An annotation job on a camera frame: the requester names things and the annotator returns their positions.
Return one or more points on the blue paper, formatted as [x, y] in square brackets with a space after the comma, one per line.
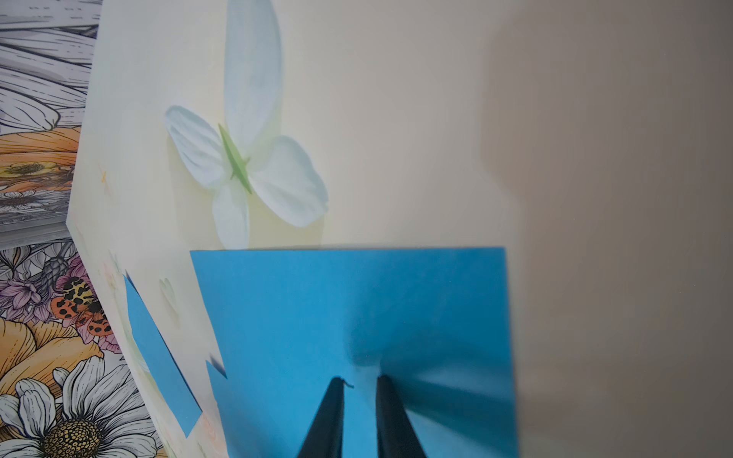
[161, 363]
[436, 321]

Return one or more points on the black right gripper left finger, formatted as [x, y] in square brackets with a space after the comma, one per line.
[325, 436]

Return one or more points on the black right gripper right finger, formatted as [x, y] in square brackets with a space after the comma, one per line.
[396, 437]

